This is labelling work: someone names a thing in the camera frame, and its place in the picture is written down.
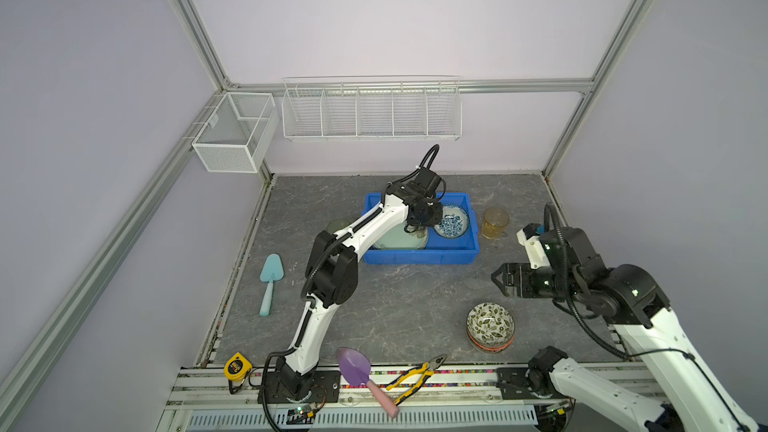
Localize blue floral ceramic bowl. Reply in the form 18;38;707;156
433;204;470;239

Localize mint green plate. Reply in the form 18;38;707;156
373;222;428;250

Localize olive leaf pattern bowl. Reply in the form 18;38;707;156
466;302;515;344

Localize red rimmed bowl underneath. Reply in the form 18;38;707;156
467;333;514;354

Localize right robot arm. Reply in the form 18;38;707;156
492;203;767;431

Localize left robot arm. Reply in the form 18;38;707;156
264;145;444;400

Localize blue plastic bin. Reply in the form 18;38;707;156
363;192;480;265

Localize amber glass cup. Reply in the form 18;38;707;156
481;207;510;239

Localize green glass cup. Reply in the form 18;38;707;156
326;218;351;234

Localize yellow black pliers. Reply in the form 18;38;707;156
385;353;449;406

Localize teal spatula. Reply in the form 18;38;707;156
259;253;285;317

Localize small white mesh basket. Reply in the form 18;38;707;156
192;92;279;174

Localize green circuit board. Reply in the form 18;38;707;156
285;408;315;425

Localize yellow tape measure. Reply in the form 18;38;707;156
224;352;253;383

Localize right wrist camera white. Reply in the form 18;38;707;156
516;223;550;269

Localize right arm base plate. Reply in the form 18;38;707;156
496;367;563;400

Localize long white wire basket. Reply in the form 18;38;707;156
282;75;463;141

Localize white vented cable duct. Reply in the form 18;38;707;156
186;404;538;431

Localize purple scoop pink handle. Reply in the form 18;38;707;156
337;347;399;419

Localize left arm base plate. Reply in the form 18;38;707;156
258;370;341;405

